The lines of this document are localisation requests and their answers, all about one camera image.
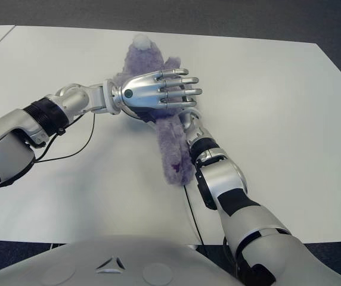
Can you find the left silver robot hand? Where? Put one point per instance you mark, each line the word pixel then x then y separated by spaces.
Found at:
pixel 143 92

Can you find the purple plush doll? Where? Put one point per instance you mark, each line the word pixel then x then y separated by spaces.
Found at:
pixel 173 149

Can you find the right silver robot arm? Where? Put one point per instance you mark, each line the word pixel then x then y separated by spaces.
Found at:
pixel 224 178

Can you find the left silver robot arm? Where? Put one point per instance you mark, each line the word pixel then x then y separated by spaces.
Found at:
pixel 18 128

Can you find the grey robot torso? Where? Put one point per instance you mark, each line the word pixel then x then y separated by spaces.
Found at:
pixel 128 263

